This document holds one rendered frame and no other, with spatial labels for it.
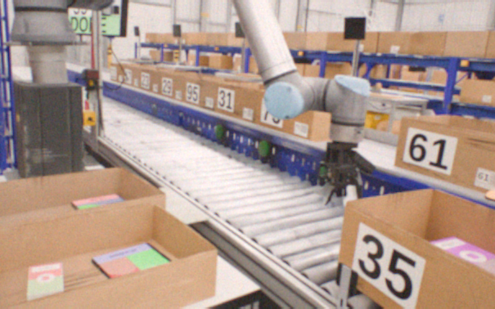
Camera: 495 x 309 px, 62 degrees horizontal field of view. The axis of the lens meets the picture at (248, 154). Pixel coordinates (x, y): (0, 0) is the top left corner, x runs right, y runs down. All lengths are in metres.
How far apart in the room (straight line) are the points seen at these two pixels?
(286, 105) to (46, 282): 0.61
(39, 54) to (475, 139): 1.30
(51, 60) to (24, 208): 0.47
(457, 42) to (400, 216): 5.58
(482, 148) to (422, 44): 5.58
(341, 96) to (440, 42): 5.62
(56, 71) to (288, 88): 0.78
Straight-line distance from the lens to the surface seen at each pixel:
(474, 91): 6.10
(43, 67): 1.44
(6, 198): 1.24
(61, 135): 1.44
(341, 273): 0.83
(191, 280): 0.79
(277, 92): 0.97
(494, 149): 1.27
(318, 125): 1.70
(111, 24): 2.32
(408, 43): 6.95
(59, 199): 1.28
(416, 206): 1.08
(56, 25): 1.42
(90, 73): 2.11
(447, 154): 1.32
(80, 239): 0.98
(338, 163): 1.11
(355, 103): 1.08
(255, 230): 1.15
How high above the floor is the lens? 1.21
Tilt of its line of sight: 14 degrees down
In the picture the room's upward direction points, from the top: 4 degrees clockwise
